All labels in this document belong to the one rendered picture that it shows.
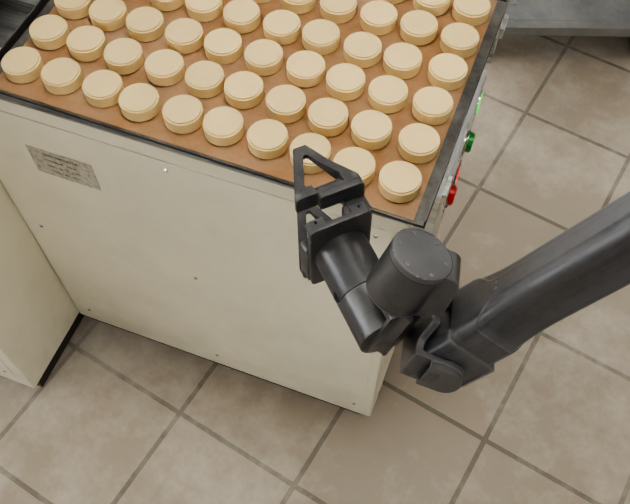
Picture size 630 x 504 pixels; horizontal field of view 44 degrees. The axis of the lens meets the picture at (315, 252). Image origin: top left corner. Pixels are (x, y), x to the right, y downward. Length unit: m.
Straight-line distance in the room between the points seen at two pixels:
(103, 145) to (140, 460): 0.84
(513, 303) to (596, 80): 1.76
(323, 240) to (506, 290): 0.18
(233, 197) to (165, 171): 0.10
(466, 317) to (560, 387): 1.16
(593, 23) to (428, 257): 1.72
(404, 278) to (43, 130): 0.67
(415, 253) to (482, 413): 1.14
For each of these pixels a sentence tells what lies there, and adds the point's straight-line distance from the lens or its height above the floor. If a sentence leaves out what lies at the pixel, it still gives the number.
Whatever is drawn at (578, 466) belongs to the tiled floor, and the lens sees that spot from 1.80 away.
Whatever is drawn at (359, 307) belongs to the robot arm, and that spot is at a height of 1.01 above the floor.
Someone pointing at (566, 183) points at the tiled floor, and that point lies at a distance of 2.13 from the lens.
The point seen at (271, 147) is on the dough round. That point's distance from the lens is 0.93.
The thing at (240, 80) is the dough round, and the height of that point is 0.92.
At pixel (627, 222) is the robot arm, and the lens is 0.63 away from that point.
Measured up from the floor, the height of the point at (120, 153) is 0.80.
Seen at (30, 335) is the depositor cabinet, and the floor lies 0.22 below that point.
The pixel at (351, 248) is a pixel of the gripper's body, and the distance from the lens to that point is 0.74.
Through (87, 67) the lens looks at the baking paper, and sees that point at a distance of 1.08.
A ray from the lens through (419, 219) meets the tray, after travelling 0.90.
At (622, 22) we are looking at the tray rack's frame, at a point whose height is 0.15.
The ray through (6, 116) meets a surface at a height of 0.80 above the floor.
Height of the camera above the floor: 1.65
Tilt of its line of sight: 60 degrees down
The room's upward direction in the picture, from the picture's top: straight up
